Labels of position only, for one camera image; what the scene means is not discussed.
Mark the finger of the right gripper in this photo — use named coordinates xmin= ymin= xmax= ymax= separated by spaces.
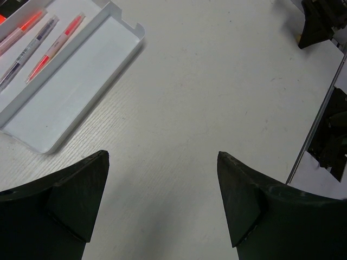
xmin=298 ymin=15 xmax=334 ymax=49

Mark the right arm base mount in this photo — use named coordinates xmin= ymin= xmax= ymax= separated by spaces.
xmin=308 ymin=88 xmax=346 ymax=181

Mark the white tiered organizer tray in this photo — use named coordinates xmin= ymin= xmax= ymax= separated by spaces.
xmin=1 ymin=1 xmax=145 ymax=154

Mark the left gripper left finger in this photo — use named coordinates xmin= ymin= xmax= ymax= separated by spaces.
xmin=1 ymin=150 xmax=110 ymax=259

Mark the orange-capped black marker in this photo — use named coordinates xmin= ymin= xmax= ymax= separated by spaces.
xmin=0 ymin=15 xmax=6 ymax=24

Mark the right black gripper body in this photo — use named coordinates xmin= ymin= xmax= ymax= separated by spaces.
xmin=301 ymin=0 xmax=346 ymax=30

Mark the grey thin pen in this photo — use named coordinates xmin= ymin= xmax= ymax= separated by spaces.
xmin=1 ymin=15 xmax=59 ymax=91

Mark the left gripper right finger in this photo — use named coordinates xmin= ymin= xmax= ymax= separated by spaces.
xmin=217 ymin=152 xmax=346 ymax=259

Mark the pink pen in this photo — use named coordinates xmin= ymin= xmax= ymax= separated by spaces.
xmin=26 ymin=12 xmax=86 ymax=83
xmin=1 ymin=9 xmax=47 ymax=56

